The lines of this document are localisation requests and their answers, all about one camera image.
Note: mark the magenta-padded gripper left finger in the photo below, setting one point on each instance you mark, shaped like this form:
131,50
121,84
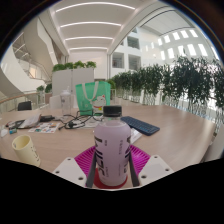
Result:
71,170

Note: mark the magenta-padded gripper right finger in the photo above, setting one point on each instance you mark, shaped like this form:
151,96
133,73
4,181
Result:
155,169

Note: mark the pale purple drink bottle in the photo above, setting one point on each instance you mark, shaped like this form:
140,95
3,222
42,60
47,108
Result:
111,146

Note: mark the clear plastic water bottle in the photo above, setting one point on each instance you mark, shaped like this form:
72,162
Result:
65,103

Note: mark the dark blue keyboard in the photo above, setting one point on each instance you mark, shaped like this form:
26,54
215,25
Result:
140,125

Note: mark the cream yellow cup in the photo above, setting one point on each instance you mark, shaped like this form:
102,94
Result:
26,149

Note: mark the colourful printed leaflet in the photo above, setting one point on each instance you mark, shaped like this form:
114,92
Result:
45,127

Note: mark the small black pouch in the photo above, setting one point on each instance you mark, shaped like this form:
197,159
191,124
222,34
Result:
47,118

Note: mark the open notebook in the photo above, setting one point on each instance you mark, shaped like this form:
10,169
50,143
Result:
30,121

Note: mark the teal marker pen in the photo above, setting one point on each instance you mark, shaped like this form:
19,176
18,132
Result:
12,131

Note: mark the green tote bag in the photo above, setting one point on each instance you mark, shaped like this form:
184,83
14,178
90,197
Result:
93,97

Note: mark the black chair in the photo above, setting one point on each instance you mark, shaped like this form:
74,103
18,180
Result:
24,106

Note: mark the white cabinet with plants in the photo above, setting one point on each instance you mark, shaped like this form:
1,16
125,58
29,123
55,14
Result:
71,81

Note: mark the row of green plants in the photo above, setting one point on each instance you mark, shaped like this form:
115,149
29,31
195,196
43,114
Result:
170,81

